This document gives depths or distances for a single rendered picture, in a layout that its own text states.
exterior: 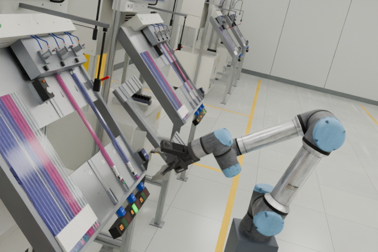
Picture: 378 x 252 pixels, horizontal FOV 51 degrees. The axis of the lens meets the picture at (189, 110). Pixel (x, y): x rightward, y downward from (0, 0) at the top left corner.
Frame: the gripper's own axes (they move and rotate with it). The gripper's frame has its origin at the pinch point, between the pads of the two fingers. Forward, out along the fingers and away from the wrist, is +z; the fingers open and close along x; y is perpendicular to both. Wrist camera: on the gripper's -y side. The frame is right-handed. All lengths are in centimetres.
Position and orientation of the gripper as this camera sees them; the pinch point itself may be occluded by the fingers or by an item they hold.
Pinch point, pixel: (149, 165)
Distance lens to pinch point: 164.1
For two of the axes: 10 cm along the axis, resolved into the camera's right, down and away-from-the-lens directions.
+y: 4.9, 5.9, 6.4
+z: -8.7, 4.0, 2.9
